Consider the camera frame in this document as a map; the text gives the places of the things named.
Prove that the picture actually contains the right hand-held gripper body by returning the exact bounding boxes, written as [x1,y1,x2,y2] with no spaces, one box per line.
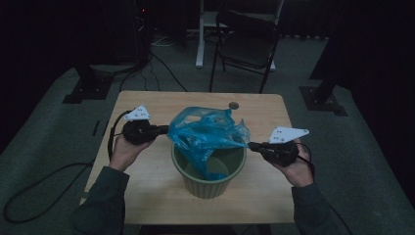
[260,126,310,168]

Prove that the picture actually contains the hand-held gripper cable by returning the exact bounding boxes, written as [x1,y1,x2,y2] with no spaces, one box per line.
[3,110,133,224]
[295,142,317,180]

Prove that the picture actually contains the right hand-held gripper cable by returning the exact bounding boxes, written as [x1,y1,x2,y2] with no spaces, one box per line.
[295,142,317,180]

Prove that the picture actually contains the green ribbed plastic bin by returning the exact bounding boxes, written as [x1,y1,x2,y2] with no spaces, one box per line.
[170,143,248,200]

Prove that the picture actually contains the black stand base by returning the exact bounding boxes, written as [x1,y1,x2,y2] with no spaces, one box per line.
[299,0,348,118]
[62,63,115,106]

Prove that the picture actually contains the dark equipment rack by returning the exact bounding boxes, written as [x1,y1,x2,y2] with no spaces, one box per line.
[130,0,155,68]

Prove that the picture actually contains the person's right hand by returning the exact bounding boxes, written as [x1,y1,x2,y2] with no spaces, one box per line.
[272,139,316,188]

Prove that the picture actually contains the left hand-held gripper cable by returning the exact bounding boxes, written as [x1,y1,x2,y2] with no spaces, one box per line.
[3,110,133,224]

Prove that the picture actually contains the blue plastic bag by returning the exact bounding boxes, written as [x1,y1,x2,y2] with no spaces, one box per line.
[166,106,252,181]

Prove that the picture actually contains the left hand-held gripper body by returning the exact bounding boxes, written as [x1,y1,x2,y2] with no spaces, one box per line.
[121,104,157,146]

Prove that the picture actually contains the black folding chair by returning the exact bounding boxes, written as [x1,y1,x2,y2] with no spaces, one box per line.
[208,9,282,95]

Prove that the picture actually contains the person's left hand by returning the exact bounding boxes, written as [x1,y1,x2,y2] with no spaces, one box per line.
[109,134,154,172]

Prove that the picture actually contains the black floor cable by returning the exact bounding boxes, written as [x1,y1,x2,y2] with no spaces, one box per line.
[118,50,189,93]

